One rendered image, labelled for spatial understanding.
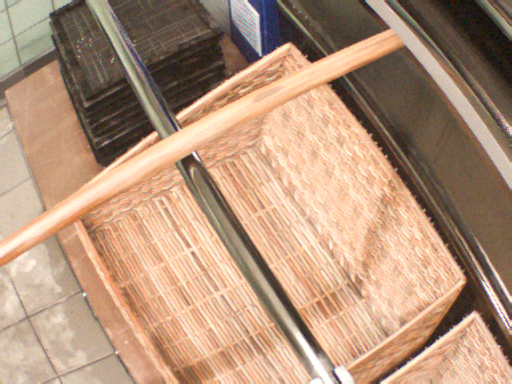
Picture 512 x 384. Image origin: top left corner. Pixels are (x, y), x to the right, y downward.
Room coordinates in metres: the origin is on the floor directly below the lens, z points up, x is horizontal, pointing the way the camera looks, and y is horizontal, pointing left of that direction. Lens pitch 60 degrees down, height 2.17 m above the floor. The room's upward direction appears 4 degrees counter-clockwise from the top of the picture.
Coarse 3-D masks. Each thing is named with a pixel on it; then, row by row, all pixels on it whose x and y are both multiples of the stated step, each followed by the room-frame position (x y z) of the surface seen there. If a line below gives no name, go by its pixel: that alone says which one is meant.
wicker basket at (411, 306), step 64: (256, 64) 1.03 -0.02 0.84; (256, 128) 1.03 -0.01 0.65; (320, 128) 0.94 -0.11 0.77; (128, 192) 0.91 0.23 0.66; (256, 192) 0.93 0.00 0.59; (320, 192) 0.88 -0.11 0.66; (384, 192) 0.78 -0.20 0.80; (128, 256) 0.81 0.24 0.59; (320, 256) 0.79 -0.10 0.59; (384, 256) 0.72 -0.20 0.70; (448, 256) 0.63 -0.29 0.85; (128, 320) 0.62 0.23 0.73; (192, 320) 0.68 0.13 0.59; (256, 320) 0.67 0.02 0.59; (320, 320) 0.66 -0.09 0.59; (384, 320) 0.64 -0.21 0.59
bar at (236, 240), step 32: (96, 0) 0.94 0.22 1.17; (128, 64) 0.80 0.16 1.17; (160, 96) 0.73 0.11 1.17; (160, 128) 0.68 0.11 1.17; (192, 160) 0.63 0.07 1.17; (192, 192) 0.60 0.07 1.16; (224, 224) 0.55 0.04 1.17; (256, 256) 0.50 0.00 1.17; (256, 288) 0.47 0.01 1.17; (288, 320) 0.42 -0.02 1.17; (320, 352) 0.37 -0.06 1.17
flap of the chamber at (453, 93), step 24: (408, 0) 0.68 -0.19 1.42; (432, 0) 0.69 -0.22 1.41; (456, 0) 0.70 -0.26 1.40; (432, 24) 0.64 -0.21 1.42; (456, 24) 0.65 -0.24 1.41; (480, 24) 0.66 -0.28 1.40; (408, 48) 0.61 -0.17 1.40; (456, 48) 0.60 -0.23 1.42; (480, 48) 0.61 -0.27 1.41; (504, 48) 0.62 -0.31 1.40; (432, 72) 0.57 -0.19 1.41; (480, 72) 0.57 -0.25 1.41; (504, 72) 0.58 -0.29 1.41; (456, 96) 0.54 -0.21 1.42; (504, 96) 0.54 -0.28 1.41; (480, 120) 0.50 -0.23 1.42; (504, 168) 0.45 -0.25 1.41
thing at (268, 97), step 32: (384, 32) 0.80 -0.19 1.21; (320, 64) 0.74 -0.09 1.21; (352, 64) 0.74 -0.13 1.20; (256, 96) 0.69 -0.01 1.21; (288, 96) 0.70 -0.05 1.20; (192, 128) 0.65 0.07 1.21; (224, 128) 0.66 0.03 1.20; (128, 160) 0.62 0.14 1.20; (160, 160) 0.62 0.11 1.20; (96, 192) 0.58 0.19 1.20; (32, 224) 0.54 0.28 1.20; (64, 224) 0.55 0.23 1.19; (0, 256) 0.50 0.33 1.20
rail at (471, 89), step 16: (384, 0) 0.66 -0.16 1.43; (400, 0) 0.65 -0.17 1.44; (400, 16) 0.64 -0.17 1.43; (416, 16) 0.63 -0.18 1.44; (416, 32) 0.61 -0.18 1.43; (432, 32) 0.60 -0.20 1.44; (432, 48) 0.58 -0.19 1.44; (448, 48) 0.58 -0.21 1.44; (448, 64) 0.56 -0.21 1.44; (464, 64) 0.56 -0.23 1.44; (464, 80) 0.54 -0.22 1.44; (464, 96) 0.53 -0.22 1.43; (480, 96) 0.52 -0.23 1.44; (480, 112) 0.50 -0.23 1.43; (496, 112) 0.50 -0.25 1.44; (496, 128) 0.48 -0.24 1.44
